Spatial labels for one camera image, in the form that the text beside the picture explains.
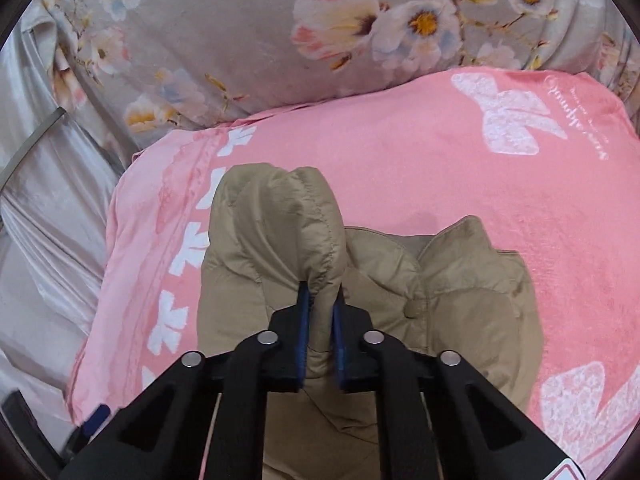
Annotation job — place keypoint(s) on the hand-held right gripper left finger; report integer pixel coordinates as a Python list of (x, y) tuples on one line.
[(302, 335)]

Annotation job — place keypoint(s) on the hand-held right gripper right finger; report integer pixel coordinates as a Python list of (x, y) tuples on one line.
[(340, 340)]

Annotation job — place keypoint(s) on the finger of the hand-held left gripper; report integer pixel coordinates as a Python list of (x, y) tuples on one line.
[(25, 420), (96, 417)]

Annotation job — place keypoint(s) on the khaki puffer jacket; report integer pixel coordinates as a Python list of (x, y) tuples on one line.
[(300, 230)]

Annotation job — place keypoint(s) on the white satin curtain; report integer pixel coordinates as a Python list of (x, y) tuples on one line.
[(45, 240)]

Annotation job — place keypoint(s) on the pink printed blanket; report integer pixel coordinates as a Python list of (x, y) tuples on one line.
[(400, 160)]

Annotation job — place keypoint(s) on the grey floral quilt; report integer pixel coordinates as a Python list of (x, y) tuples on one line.
[(225, 35)]

